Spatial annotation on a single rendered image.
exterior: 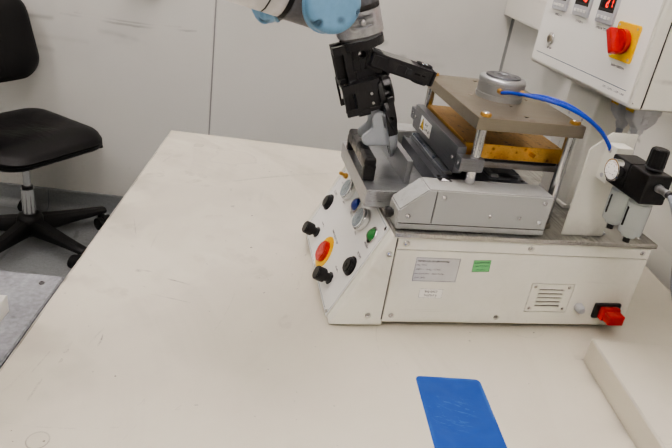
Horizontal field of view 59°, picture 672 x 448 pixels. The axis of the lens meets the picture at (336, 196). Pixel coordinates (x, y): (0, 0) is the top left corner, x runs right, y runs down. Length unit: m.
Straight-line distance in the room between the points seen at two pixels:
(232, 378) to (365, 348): 0.21
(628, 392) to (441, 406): 0.27
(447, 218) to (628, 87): 0.33
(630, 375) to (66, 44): 2.33
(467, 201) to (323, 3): 0.38
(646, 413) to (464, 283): 0.31
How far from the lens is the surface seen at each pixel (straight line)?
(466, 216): 0.94
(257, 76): 2.55
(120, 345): 0.93
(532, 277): 1.04
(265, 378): 0.88
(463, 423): 0.88
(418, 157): 1.05
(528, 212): 0.98
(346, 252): 1.02
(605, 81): 1.05
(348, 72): 0.96
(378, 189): 0.94
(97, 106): 2.74
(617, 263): 1.11
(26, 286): 1.08
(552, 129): 0.97
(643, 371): 1.04
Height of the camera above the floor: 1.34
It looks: 24 degrees down
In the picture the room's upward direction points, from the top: 9 degrees clockwise
